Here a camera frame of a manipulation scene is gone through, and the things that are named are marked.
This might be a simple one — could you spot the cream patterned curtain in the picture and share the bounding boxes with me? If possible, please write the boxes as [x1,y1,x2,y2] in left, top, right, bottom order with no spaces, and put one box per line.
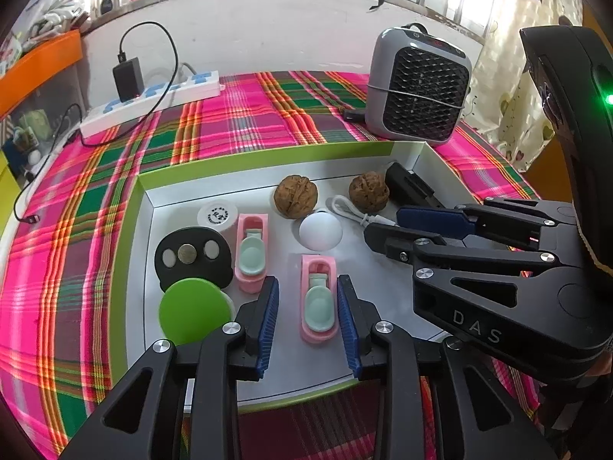
[467,0,587,173]

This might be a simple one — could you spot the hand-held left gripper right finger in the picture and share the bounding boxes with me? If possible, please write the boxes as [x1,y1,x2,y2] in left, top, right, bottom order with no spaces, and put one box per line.
[336,274,556,460]

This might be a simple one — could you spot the black round device metal discs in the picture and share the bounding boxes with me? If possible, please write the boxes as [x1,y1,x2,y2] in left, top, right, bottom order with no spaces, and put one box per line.
[154,227,234,294]

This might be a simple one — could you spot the green topped white stand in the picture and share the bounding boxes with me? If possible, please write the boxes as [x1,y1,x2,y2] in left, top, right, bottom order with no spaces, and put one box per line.
[159,276,236,347]

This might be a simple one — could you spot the black charger with cable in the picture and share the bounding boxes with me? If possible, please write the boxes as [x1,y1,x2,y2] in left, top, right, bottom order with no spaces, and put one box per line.
[12,21,174,223]

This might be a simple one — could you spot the clear bin with orange lid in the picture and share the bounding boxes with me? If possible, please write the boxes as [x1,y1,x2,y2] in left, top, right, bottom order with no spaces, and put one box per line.
[0,29,89,120]

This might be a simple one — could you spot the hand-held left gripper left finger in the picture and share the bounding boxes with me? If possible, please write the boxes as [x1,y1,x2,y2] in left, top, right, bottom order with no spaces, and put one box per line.
[60,276,279,460]

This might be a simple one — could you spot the green and white cardboard box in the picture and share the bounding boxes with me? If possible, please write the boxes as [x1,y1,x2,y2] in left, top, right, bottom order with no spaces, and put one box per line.
[114,140,485,415]

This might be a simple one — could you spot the white power strip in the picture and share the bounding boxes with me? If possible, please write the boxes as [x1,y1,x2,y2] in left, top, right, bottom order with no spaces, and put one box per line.
[79,70,222,139]

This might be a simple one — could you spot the white plastic bags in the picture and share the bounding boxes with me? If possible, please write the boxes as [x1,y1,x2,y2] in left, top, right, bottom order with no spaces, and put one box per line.
[26,0,92,34]

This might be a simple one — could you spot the white bottle cap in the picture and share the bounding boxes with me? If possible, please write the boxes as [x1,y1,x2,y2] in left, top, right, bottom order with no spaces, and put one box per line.
[197,199,239,246]

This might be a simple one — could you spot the yellow cardboard box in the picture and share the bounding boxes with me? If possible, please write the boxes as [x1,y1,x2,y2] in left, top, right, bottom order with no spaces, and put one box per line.
[0,151,14,250]

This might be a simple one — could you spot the pink green plaid tablecloth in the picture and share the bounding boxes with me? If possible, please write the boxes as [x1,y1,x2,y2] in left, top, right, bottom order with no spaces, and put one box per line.
[0,69,544,460]

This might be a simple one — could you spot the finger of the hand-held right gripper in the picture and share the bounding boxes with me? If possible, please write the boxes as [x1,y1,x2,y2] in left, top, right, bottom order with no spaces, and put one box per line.
[397,196,580,250]
[364,224,587,381]

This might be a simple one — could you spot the grey fan heater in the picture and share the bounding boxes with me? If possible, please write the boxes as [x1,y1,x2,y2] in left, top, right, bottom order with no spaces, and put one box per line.
[342,26,473,148]

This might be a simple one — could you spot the brown walnut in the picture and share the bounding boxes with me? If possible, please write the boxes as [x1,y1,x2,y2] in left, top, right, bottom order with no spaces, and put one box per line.
[348,172,388,213]
[273,175,320,220]

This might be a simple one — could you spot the black rectangular electronic device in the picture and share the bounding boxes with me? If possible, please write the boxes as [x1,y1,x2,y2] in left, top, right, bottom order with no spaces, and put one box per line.
[385,162,448,209]

